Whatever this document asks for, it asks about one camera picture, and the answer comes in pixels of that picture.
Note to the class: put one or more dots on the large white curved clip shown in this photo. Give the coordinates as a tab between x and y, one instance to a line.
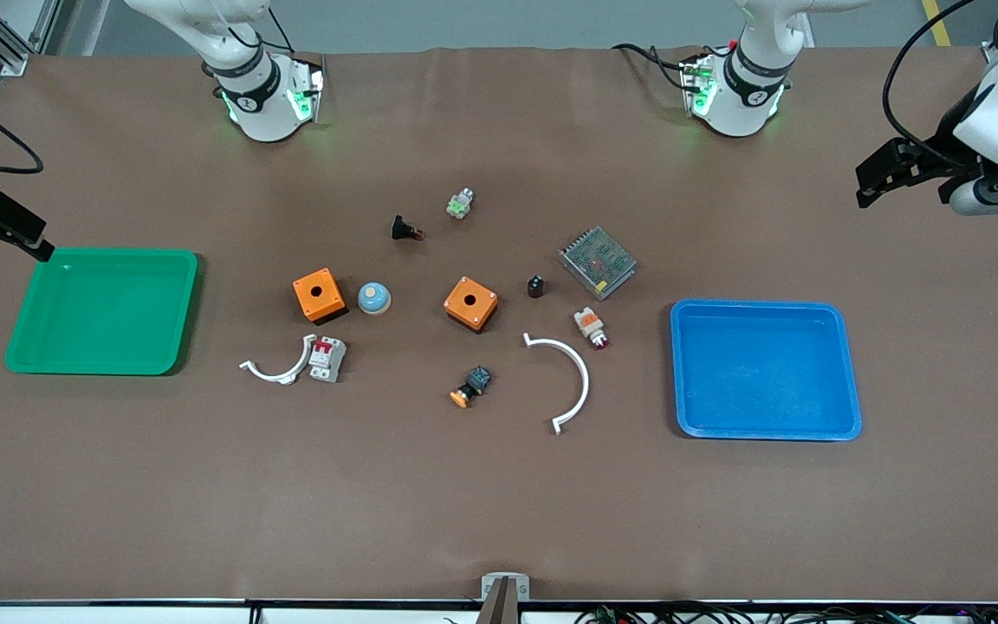
580	371

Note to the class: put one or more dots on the small black capacitor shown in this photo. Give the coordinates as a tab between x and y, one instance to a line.
535	287

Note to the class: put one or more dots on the blue plastic tray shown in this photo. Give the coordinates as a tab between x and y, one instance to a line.
765	371

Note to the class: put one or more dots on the grey metal table bracket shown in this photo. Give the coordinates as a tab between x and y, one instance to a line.
490	582

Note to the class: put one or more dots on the green white indicator lamp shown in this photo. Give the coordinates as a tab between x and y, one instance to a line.
460	204

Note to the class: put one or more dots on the orange button box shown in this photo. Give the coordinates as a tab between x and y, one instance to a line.
469	303
319	295

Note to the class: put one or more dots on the green plastic tray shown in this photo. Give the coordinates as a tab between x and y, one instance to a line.
100	312

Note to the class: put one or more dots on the white red circuit breaker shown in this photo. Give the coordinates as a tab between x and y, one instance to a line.
327	359

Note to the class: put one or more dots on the brown pole under bracket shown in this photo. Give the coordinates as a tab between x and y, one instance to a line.
503	602

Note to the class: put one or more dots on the red indicator lamp orange body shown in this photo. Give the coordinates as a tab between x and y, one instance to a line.
589	325

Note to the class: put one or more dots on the black switch red tip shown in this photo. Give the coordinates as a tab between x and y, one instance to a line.
402	228

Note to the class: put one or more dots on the metal mesh power supply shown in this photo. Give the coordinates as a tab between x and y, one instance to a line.
598	263

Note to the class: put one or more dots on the small white curved clip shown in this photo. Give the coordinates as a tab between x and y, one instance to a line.
286	374

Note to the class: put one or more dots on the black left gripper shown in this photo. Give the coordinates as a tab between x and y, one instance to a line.
938	148

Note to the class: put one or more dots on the orange push button switch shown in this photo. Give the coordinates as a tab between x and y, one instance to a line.
473	384

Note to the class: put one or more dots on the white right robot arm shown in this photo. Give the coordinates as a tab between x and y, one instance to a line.
256	95

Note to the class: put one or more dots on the blue dome buzzer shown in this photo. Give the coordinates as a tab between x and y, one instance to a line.
374	299

